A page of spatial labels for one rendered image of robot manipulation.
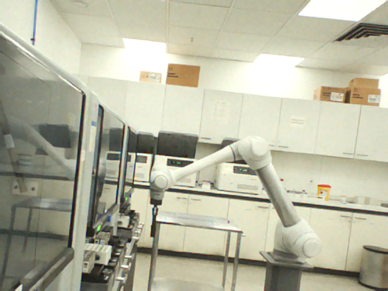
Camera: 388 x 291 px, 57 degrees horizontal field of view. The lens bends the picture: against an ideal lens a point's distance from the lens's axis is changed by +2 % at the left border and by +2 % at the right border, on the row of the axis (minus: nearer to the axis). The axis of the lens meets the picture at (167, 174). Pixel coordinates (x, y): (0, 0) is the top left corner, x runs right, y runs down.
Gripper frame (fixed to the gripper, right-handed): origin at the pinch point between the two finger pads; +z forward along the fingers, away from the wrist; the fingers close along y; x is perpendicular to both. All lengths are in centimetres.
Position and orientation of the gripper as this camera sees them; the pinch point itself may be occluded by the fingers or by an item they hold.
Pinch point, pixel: (152, 231)
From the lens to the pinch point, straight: 216.8
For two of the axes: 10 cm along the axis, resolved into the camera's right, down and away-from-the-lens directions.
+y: 0.1, 0.6, -10.0
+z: -1.0, 9.9, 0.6
